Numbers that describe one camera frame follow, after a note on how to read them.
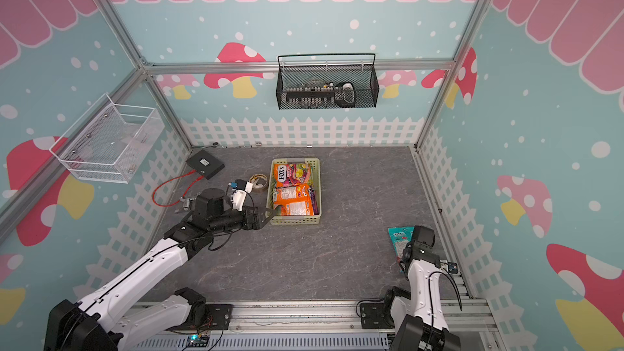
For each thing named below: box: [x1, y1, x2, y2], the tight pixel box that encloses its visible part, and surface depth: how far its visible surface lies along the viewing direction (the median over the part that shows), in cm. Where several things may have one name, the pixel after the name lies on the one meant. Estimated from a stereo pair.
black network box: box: [185, 149, 226, 180], surface depth 115 cm
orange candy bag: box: [272, 183, 315, 217], surface depth 94 cm
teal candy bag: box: [387, 225, 415, 263], surface depth 91 cm
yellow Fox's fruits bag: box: [273, 163, 312, 188], surface depth 102 cm
